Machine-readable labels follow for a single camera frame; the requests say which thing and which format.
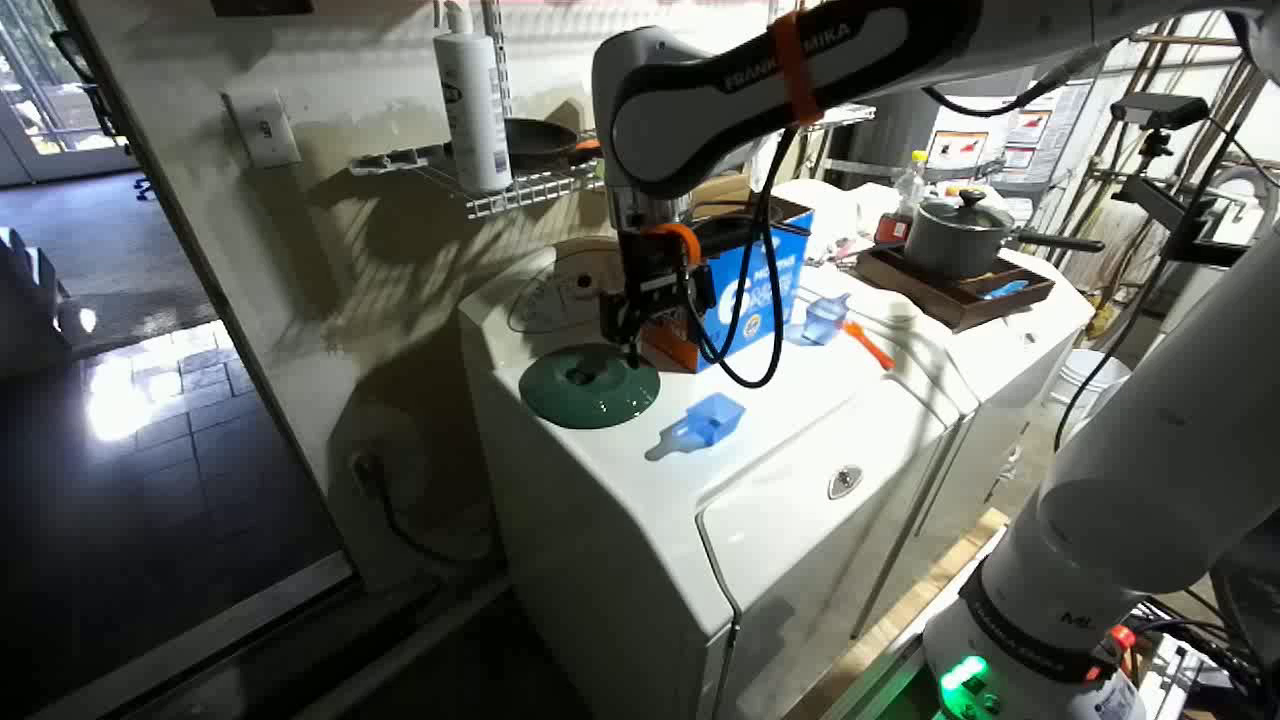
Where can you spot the dark wooden tray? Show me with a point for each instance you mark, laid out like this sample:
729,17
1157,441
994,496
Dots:
954,298

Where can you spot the orange spatula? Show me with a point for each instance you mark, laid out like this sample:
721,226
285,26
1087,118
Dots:
870,347

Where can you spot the black frying pan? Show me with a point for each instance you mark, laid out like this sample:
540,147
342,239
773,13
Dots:
540,140

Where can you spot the wooden plank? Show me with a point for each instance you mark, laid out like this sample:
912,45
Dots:
893,622

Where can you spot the white washing machine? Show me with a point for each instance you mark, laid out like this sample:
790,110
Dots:
642,532

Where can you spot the tall white bottle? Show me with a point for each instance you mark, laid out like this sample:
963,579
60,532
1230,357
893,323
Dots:
475,105

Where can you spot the green round lid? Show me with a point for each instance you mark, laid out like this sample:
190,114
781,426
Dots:
585,385

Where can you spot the black camera on stand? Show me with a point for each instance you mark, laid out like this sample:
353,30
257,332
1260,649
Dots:
1157,110

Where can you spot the grey pot with lid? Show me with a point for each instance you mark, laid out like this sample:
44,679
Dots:
954,239

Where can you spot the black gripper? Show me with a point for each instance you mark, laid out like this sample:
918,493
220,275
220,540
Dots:
646,287

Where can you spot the clear plastic bottle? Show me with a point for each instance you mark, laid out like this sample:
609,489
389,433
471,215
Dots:
912,183

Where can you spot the small blue plastic piece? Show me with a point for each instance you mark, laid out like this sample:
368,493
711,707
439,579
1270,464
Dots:
1005,289

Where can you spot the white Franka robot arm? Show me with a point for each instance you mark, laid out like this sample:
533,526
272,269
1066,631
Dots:
1175,441

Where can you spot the blue Tide detergent box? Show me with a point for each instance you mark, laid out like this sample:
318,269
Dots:
746,287

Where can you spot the white wall switch plate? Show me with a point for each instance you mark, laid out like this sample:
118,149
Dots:
264,131

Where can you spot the glass door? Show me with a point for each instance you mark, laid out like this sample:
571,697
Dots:
44,93

